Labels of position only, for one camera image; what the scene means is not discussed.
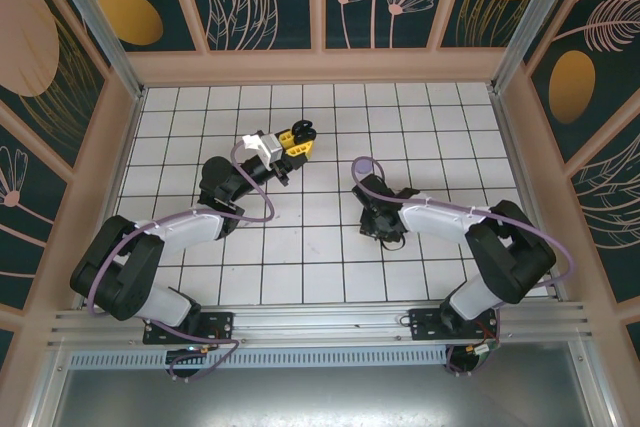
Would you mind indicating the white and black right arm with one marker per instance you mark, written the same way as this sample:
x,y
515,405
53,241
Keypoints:
x,y
435,227

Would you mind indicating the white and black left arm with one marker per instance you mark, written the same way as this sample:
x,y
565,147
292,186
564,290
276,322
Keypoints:
x,y
180,227

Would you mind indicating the green circuit board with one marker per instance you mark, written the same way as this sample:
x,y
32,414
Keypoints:
x,y
482,349

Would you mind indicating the grey metal sheet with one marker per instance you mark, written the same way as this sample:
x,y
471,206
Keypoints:
x,y
320,397

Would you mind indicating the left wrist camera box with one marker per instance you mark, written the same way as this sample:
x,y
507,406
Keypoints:
x,y
270,147

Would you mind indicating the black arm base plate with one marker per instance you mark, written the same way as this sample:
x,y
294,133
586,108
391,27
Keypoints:
x,y
425,324
220,324

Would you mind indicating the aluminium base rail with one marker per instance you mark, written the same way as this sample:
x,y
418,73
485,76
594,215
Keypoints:
x,y
325,319

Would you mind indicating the wall panel orange circle leaves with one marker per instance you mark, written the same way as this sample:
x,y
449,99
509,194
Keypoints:
x,y
295,7

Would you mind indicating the wall panel small gold oval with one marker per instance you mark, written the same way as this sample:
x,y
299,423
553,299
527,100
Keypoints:
x,y
175,22

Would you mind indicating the aluminium side rail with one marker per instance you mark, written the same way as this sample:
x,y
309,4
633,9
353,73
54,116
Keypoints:
x,y
550,187

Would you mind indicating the aluminium frame post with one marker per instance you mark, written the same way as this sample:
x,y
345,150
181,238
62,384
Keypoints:
x,y
45,392
100,27
535,22
592,382

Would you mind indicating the wall panel single flower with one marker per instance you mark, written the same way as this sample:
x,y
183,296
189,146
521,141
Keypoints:
x,y
30,227

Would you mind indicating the wall panel pink leaf outlines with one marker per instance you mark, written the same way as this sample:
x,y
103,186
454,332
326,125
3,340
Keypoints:
x,y
610,217

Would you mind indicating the wall panel large pink oval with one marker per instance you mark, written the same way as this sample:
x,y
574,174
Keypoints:
x,y
30,37

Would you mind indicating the wall panel gold oval feather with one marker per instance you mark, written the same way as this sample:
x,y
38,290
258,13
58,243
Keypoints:
x,y
615,72

